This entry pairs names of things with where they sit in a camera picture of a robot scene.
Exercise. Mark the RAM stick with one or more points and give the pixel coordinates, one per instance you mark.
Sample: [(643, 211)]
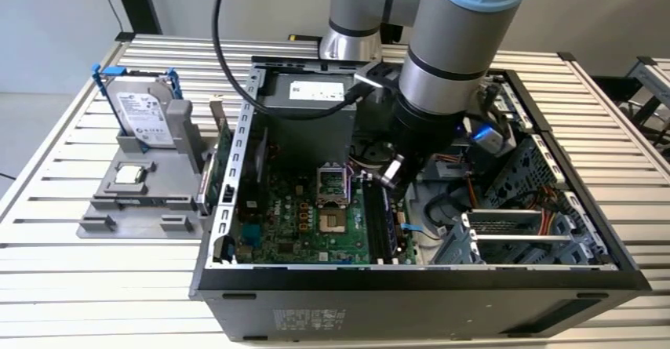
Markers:
[(388, 215), (144, 201)]

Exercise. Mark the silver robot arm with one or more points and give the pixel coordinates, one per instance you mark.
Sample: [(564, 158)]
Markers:
[(455, 31)]

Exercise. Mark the black RAM slot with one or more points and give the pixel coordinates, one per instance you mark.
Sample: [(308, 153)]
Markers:
[(393, 261), (371, 223), (376, 223), (381, 223)]

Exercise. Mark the grey power supply unit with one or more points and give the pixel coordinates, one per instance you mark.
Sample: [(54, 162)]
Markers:
[(313, 133)]

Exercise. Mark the perforated metal drive cage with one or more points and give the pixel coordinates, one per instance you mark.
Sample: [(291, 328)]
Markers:
[(523, 168)]

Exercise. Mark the CPU socket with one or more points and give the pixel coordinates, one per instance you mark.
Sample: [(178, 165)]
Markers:
[(332, 220)]

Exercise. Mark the green motherboard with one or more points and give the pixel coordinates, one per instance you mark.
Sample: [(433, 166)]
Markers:
[(292, 247)]

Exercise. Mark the green graphics card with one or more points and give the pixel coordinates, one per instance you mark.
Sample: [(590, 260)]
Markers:
[(209, 192)]

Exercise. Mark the black open PC case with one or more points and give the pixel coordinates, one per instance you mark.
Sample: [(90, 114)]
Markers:
[(365, 310)]

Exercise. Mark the silver hard disk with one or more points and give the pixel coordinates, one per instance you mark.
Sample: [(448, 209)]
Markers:
[(138, 110)]

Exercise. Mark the grey plastic parts rack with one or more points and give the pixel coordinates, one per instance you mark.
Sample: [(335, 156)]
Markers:
[(150, 223)]

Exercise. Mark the silver CPU chip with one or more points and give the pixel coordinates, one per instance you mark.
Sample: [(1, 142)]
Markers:
[(129, 174)]

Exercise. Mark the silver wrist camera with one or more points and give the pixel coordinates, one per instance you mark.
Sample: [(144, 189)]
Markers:
[(373, 75), (488, 139)]

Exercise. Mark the metal frame side table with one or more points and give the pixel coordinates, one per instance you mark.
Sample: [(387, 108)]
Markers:
[(648, 70)]

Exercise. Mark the black metal post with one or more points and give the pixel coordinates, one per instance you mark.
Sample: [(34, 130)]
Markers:
[(133, 0)]

